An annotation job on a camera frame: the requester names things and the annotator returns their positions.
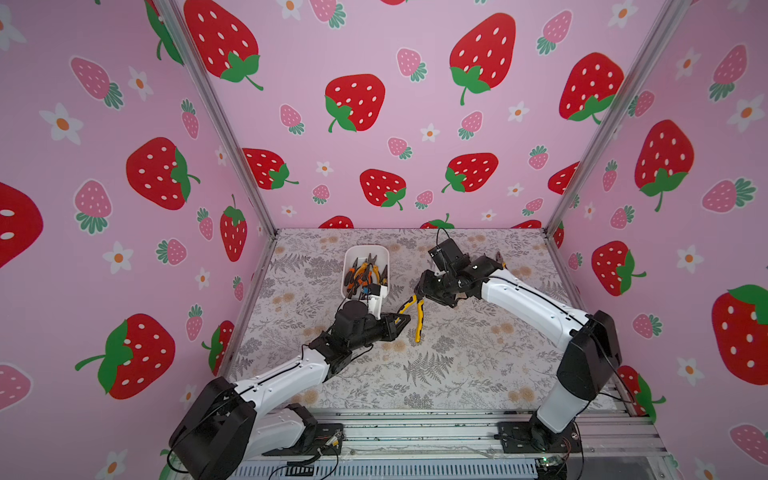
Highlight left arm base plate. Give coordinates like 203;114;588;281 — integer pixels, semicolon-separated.
263;423;344;457

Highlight white plastic storage box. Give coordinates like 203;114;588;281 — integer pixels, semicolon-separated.
341;245;390;302

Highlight yellow striped needle-nose pliers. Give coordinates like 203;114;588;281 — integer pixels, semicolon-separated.
397;293;426;344

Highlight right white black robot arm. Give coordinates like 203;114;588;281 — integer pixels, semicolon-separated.
415;239;622;437

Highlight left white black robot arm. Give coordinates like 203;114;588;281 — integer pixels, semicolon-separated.
163;300;411;479

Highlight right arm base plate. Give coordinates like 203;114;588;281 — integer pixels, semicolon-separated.
494;420;582;455

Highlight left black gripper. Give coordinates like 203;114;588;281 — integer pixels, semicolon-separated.
344;312;410;356

